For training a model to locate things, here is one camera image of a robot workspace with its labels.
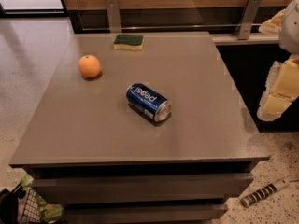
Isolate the grey drawer cabinet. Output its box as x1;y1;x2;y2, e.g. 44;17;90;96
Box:
11;32;269;224

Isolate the orange fruit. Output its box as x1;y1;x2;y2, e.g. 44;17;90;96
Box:
78;55;101;78

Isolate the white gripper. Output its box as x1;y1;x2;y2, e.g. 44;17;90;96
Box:
257;0;299;121

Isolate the blue pepsi can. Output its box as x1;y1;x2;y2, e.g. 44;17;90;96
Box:
126;83;171;122

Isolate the green yellow sponge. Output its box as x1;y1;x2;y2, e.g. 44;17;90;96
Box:
113;34;144;51

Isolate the black checkered bag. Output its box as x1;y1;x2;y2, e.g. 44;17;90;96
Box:
0;184;40;224

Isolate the metal bracket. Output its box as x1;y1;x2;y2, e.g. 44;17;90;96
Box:
106;0;121;33
235;0;262;40

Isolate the lower grey drawer front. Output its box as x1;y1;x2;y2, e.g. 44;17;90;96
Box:
65;204;227;224

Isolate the upper grey drawer front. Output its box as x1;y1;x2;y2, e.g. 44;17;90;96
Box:
32;173;253;204

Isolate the white power strip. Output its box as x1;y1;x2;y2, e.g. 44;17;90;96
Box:
240;179;298;208

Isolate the left metal bracket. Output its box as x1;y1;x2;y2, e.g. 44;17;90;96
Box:
106;0;121;33

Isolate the grey drawer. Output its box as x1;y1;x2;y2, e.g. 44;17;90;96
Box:
32;173;253;204
65;204;227;224

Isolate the right metal bracket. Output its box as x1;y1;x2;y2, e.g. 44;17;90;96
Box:
235;0;262;40

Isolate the green snack bag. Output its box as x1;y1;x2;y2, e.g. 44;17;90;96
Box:
18;175;64;224

